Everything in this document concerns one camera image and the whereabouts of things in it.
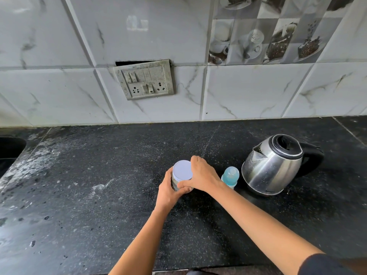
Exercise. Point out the person's right hand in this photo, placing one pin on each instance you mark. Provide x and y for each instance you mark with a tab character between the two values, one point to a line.
203	176

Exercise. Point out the person's left hand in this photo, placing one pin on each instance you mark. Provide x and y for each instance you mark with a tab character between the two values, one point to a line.
166	194

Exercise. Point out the pale lavender jar lid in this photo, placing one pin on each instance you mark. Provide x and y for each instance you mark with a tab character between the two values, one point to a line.
182	170

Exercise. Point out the dark shirt sleeve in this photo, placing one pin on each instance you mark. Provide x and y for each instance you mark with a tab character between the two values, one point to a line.
324	266

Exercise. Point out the grey wall switch socket panel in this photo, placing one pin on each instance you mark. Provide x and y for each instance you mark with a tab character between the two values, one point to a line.
144	80

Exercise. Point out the dark grey trousers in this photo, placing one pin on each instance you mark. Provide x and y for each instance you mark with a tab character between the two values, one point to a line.
200	273

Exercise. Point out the glass jar of white powder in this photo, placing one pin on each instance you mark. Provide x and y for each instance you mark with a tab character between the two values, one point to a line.
175	184

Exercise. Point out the teal bottle nipple collar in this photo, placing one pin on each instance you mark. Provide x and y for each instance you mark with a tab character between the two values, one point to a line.
229	181

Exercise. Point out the clear bottle cap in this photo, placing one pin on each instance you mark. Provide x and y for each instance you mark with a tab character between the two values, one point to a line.
231	174

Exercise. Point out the person's left forearm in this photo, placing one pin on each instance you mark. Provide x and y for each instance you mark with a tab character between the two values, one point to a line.
140	246

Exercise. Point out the person's right forearm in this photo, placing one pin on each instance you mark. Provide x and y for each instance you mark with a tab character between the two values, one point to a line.
266	229

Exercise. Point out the black sink basin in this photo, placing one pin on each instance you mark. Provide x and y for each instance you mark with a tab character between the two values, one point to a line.
10	153

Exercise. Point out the brown lower cabinet front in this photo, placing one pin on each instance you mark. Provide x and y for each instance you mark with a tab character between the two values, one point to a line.
229	270

